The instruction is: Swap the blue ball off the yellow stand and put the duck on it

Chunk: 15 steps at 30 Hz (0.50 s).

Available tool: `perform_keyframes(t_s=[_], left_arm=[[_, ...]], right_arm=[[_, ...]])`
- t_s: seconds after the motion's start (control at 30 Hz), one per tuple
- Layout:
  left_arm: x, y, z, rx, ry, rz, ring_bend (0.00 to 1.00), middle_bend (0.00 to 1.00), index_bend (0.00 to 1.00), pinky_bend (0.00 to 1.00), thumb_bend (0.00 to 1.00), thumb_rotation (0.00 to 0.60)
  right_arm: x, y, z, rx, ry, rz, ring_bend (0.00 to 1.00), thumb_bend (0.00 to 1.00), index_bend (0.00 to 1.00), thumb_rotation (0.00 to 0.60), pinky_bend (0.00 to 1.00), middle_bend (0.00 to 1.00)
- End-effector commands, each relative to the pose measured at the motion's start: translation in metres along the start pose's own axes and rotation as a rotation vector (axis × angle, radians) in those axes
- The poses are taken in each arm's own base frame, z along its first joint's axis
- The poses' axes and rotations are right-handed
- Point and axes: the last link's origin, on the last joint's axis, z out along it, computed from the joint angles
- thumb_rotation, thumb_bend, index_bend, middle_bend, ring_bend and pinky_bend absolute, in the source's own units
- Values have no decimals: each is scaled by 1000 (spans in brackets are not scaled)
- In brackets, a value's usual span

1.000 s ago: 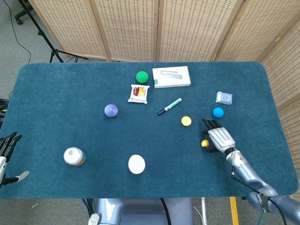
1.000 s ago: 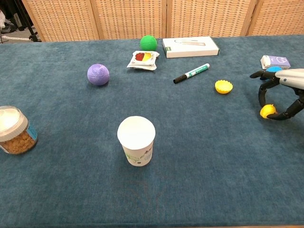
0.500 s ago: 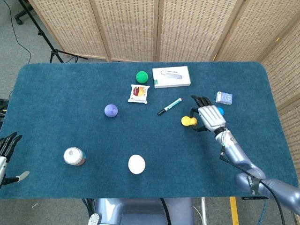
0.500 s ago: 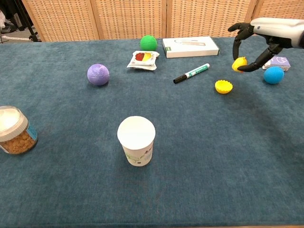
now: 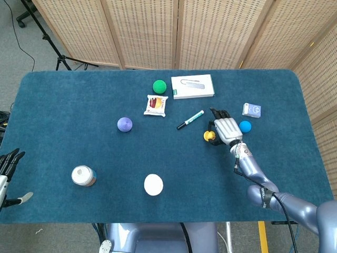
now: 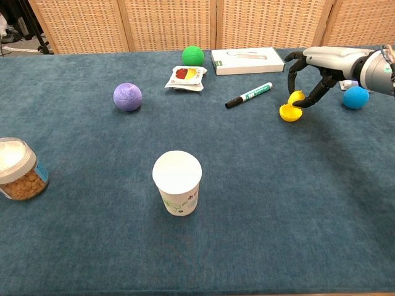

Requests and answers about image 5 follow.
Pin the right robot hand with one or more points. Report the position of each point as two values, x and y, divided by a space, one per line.
227 129

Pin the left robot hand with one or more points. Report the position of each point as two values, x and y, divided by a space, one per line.
9 163

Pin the blue foam ball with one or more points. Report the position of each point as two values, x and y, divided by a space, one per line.
245 126

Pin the small yellow toy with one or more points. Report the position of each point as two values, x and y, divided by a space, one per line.
209 135

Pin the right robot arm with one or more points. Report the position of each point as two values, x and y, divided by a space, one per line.
250 166

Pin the green foam ball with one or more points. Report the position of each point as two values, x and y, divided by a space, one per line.
159 86

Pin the white egg-shaped object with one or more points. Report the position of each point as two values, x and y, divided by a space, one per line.
153 184

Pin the purple foam ball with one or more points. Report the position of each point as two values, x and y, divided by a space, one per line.
124 124

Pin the small blue-white box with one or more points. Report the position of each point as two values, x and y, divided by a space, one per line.
252 110

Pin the green-white marker pen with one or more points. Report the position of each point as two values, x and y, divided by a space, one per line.
190 119

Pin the white product box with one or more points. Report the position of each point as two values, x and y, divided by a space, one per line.
192 86

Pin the blue table mat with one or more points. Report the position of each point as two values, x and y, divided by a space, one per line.
79 137

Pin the jar with white lid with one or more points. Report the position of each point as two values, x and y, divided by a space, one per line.
83 175

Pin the white snack packet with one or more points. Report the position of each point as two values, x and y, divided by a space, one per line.
156 105

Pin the yellow floor tape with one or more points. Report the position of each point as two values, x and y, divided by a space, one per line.
263 237

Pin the silver-blue robot torso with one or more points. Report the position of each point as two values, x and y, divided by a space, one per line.
160 237

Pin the black tripod stand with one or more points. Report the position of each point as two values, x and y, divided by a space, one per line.
50 42

